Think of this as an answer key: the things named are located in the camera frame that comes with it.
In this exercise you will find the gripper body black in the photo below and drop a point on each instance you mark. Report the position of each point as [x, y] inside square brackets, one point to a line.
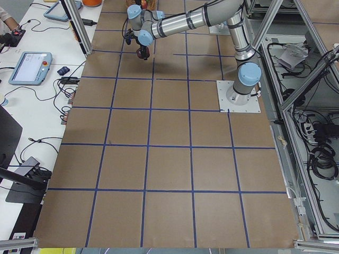
[142, 51]

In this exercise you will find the dark red apple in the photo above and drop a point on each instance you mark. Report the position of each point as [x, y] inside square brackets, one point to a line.
[138, 53]

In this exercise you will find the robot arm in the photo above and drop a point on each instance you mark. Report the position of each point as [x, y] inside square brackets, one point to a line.
[221, 17]

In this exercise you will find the woven wicker basket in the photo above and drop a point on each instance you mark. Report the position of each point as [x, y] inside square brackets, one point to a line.
[151, 3]

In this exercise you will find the black power adapter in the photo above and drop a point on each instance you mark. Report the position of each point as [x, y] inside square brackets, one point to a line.
[88, 22]

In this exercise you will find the orange round object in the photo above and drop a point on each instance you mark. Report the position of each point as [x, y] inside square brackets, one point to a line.
[92, 3]

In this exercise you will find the dark blue checkered pouch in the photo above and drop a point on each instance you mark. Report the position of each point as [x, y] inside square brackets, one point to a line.
[63, 71]

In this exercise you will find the teach pendant far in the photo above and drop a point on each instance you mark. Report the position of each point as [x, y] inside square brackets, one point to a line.
[63, 10]

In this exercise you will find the teach pendant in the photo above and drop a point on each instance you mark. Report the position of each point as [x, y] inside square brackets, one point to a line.
[31, 69]
[63, 10]

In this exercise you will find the teach pendant near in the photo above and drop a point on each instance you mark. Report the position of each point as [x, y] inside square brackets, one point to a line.
[31, 69]

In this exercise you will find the grey usb hub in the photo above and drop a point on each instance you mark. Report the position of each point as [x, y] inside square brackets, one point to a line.
[26, 166]

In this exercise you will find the white power strip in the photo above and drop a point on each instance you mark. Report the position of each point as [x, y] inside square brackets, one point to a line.
[309, 132]

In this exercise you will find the black monitor stand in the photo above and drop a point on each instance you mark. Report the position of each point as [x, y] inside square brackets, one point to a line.
[24, 189]

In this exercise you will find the aluminium frame post left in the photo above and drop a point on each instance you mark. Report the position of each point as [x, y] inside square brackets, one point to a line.
[77, 26]

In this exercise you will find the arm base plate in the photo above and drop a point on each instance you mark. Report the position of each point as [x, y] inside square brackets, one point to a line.
[231, 102]

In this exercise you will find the aluminium frame right side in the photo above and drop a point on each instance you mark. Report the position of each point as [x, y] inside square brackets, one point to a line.
[309, 93]

